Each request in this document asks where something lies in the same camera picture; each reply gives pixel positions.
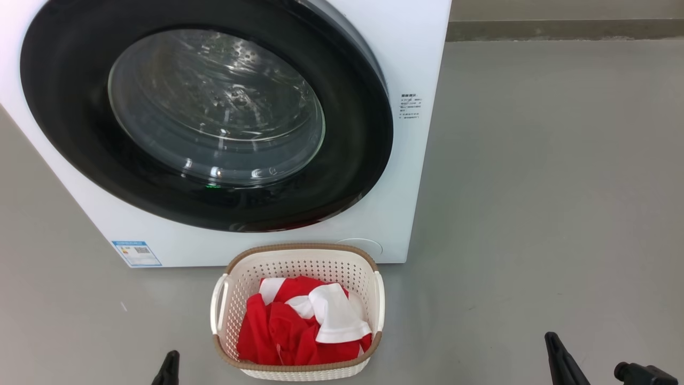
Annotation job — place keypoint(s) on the small printed text sticker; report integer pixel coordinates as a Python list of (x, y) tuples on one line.
[(410, 106)]

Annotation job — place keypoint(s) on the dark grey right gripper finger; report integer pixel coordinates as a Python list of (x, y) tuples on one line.
[(564, 369)]

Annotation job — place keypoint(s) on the red and white garment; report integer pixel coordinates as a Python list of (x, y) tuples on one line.
[(267, 331)]

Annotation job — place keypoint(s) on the white front-load washing machine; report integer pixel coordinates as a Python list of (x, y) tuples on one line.
[(422, 187)]

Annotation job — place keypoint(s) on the round white filter cover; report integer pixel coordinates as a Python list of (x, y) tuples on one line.
[(368, 246)]

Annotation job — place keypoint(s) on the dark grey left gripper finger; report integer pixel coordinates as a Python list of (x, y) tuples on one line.
[(170, 371)]

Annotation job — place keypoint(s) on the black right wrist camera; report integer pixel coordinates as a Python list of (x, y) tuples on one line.
[(646, 375)]

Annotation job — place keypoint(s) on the black round glass washer door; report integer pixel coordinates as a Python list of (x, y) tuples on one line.
[(64, 133)]

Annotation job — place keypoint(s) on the cream basket with brown rim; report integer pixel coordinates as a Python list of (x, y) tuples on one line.
[(235, 289)]

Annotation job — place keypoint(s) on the blue energy label sticker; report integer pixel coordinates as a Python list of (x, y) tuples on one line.
[(137, 254)]

